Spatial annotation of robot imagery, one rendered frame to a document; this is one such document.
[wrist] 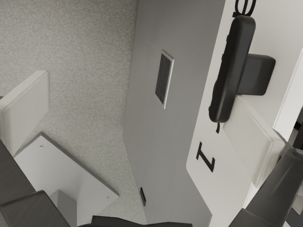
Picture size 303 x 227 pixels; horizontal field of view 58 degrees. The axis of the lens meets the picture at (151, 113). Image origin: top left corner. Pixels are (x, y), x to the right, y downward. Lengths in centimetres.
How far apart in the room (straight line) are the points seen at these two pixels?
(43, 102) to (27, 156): 107
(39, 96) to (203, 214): 36
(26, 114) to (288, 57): 16
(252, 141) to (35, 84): 13
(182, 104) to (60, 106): 72
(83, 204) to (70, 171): 20
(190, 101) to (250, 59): 33
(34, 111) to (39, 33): 92
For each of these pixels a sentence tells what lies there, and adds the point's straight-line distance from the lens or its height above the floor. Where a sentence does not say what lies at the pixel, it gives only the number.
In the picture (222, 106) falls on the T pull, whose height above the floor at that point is 91.
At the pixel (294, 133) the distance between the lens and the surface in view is 37.
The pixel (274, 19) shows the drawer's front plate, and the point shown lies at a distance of 22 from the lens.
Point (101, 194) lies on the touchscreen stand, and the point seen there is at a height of 3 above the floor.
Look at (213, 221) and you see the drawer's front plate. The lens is 42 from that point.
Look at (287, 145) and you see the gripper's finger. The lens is 17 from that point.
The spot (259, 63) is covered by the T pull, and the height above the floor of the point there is 91.
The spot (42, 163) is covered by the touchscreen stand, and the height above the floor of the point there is 3.
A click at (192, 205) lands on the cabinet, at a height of 74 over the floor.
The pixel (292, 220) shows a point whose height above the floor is 91.
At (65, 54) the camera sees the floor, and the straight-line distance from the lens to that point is 110.
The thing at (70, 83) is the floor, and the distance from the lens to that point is 113.
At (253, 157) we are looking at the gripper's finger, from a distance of 17.
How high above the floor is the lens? 107
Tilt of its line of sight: 60 degrees down
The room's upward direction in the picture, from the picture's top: 151 degrees clockwise
